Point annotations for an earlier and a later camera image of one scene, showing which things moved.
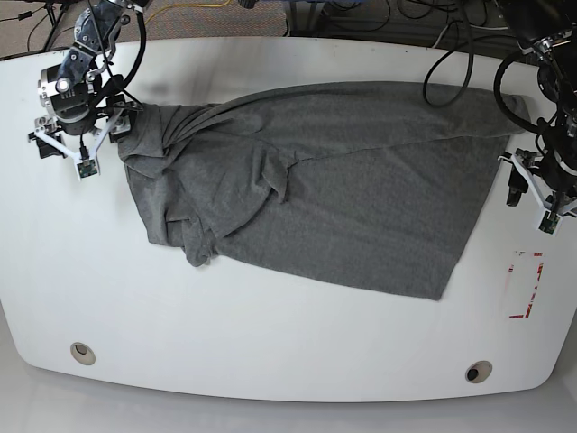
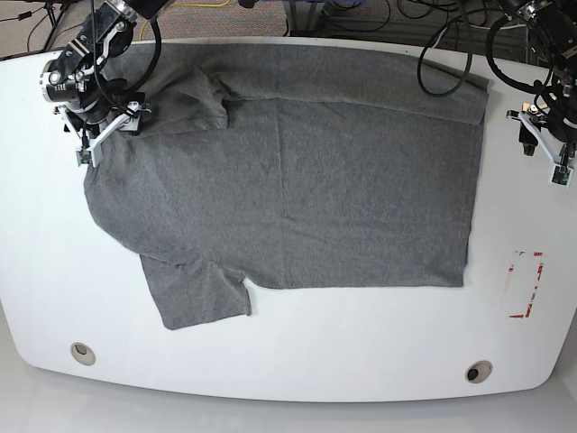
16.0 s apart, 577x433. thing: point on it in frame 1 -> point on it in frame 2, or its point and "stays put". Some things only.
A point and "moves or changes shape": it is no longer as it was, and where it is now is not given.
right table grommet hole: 478,372 stays put
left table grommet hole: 83,353 stays put
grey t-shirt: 376,184 moves or changes shape
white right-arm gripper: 550,216 -> 561,170
